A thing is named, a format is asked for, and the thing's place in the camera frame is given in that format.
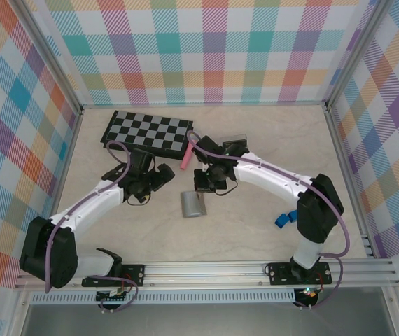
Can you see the black and grey chessboard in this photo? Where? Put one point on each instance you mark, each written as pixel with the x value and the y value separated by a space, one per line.
pixel 143 129

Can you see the small circuit board with lights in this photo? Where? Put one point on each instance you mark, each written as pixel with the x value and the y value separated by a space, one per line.
pixel 308 292

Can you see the blue plastic block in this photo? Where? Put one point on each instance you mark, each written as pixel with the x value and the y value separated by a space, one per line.
pixel 293 216
pixel 281 220

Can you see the clear plastic organizer box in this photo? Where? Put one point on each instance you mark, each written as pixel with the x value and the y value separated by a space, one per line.
pixel 236 137

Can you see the pink marker pen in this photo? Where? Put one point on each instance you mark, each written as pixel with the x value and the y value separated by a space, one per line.
pixel 186 155

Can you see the aluminium mounting rail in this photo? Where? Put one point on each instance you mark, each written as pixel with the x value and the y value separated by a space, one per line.
pixel 203 271

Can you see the beige card holder with sleeves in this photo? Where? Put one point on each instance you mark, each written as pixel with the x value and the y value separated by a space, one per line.
pixel 190 206

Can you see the aluminium frame post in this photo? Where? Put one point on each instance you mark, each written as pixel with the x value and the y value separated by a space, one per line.
pixel 355 52
pixel 53 57

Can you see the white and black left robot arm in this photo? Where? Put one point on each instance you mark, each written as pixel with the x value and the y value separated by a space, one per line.
pixel 91 206

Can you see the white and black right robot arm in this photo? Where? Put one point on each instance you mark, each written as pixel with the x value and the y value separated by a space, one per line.
pixel 273 182

